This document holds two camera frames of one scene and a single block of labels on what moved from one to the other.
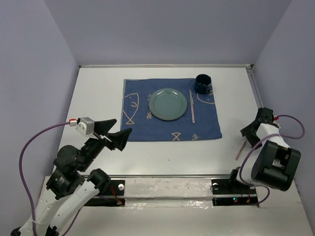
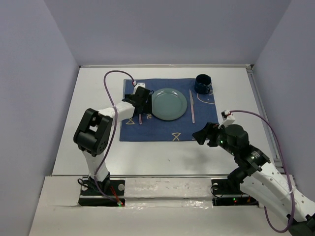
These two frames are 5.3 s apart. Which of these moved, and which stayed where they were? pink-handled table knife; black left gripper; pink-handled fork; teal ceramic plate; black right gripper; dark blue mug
Moved: black left gripper; pink-handled fork; black right gripper
Stayed: pink-handled table knife; dark blue mug; teal ceramic plate
